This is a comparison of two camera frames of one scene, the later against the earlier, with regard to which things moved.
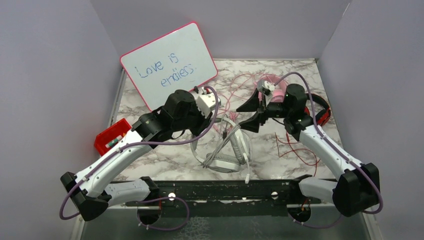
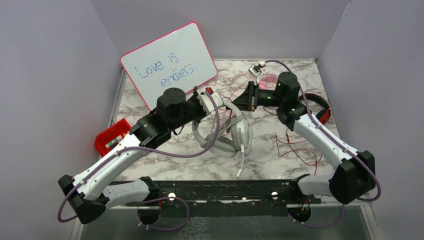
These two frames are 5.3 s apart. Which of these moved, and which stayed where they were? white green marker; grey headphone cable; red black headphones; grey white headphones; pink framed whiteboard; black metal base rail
Moved: grey headphone cable; grey white headphones
Stayed: pink framed whiteboard; red black headphones; black metal base rail; white green marker
